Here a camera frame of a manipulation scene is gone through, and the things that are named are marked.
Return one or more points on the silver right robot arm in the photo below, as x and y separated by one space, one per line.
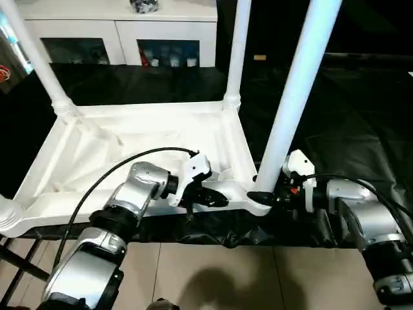
368 226

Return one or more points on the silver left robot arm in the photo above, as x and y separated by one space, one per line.
122 213

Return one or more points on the black work mat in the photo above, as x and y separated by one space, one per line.
348 129

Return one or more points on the white plastic table top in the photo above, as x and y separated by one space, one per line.
97 142

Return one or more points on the small yellow tag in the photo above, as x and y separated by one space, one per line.
260 57

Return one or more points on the white cabinet with glass doors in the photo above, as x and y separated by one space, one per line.
110 29

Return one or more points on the shiny ornament on cabinet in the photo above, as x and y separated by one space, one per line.
144 5

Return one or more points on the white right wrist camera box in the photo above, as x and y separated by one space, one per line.
300 171

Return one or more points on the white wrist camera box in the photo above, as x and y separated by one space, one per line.
193 171
300 171

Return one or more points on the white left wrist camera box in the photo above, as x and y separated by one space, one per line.
193 171

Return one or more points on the black metal stand frame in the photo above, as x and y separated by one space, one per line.
19 271

